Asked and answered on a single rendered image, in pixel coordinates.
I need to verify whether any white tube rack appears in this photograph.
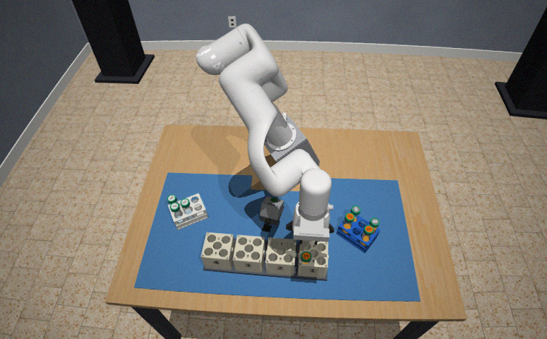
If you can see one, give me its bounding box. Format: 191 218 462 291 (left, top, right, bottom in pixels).
169 194 208 230

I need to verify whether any blue table mat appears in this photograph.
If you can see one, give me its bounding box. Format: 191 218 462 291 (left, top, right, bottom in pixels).
134 172 421 302

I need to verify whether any cream bucket adapter with round holes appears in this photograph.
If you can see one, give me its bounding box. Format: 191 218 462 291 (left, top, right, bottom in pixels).
233 235 265 273
265 237 296 275

